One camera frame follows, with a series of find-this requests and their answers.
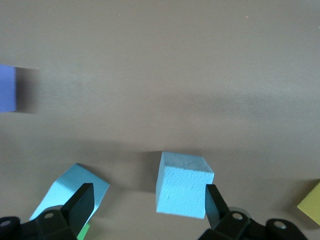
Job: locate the blue foam cube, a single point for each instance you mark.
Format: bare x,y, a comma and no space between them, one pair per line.
182,190
65,185

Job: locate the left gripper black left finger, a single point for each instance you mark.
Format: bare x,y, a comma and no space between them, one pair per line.
77,210

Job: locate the yellow foam cube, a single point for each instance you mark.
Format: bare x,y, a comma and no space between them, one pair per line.
311,205

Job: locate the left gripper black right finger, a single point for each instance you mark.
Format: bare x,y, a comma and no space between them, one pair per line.
216,210

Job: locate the green foam cube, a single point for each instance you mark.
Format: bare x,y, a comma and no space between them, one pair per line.
83,231

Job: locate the purple foam cube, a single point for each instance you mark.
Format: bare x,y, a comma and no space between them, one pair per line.
7,88

